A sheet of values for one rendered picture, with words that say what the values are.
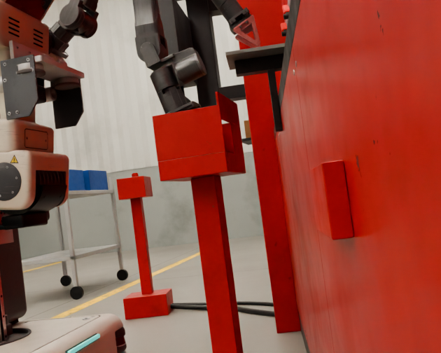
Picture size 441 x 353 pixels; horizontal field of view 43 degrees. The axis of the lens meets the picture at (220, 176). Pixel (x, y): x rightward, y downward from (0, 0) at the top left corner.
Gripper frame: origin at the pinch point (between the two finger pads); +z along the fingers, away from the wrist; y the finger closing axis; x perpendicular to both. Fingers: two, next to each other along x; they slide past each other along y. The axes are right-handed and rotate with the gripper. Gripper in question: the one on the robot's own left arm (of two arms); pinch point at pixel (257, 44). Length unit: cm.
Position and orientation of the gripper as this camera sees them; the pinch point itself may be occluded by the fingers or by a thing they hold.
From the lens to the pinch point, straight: 165.3
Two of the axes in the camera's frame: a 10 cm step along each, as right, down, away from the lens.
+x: -8.1, 5.9, 0.6
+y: 0.9, 0.2, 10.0
